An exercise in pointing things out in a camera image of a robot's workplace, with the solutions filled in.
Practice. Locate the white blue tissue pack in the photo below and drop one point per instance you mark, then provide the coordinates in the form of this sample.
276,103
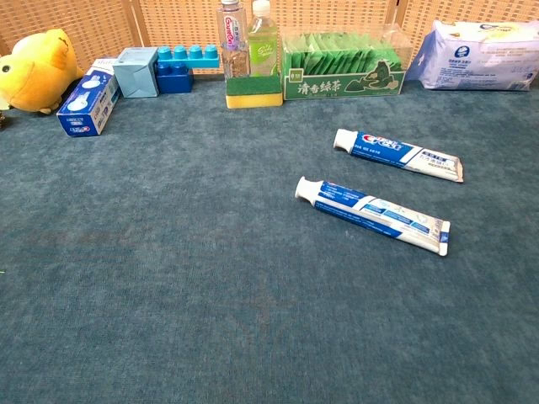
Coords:
476,59

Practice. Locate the blue white Crest toothpaste tube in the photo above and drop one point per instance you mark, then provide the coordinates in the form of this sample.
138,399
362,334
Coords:
391,151
370,210

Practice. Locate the yellow chick plush toy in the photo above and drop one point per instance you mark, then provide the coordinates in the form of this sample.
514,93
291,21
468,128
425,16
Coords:
33,71

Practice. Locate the blue toothpaste carton box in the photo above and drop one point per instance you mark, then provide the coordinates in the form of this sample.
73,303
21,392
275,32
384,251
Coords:
84,109

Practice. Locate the woven rattan folding screen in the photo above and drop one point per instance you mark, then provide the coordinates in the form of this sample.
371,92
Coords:
84,21

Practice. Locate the clear bottle with pink label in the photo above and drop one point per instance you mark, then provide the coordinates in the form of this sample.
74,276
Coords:
231,42

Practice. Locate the green tea drink bottle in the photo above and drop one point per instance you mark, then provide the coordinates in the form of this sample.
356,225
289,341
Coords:
263,46

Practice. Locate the dark blue building block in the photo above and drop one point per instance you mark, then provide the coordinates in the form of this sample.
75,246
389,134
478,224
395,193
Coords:
174,82

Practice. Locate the long light blue building block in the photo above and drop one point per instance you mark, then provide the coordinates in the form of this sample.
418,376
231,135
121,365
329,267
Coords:
189,61

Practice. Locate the green tea bag box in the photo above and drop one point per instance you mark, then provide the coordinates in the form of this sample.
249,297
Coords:
328,84

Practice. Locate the light blue small carton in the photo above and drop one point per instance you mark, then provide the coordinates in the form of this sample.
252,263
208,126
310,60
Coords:
135,73

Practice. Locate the teal table cloth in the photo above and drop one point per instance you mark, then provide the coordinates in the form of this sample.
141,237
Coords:
168,252

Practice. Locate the green yellow sponge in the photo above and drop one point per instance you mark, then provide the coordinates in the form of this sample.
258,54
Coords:
252,90

